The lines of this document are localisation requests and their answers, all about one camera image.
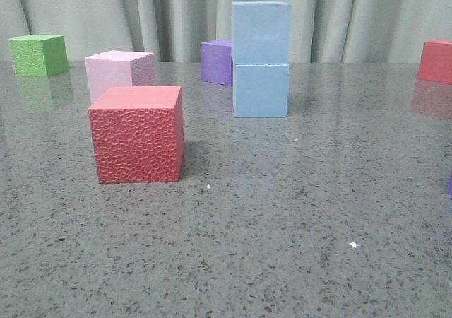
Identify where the pink foam cube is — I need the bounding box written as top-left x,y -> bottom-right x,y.
85,50 -> 157,102

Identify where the grey-green curtain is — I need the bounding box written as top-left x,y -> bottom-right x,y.
1,0 -> 451,63

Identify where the purple foam cube near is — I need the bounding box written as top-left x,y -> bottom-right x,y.
446,174 -> 452,195

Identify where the purple foam cube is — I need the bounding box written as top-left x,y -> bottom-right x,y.
446,174 -> 452,195
200,39 -> 233,86

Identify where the green foam cube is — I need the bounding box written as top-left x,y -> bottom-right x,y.
8,35 -> 69,77

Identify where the red foam cube far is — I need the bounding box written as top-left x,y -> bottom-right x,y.
417,38 -> 452,84

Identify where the light blue foam cube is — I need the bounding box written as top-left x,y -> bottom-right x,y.
231,1 -> 292,64
233,64 -> 290,117

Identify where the red textured foam cube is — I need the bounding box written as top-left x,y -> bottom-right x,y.
88,86 -> 184,183

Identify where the purple foam cube far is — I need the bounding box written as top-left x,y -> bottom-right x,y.
200,39 -> 233,86

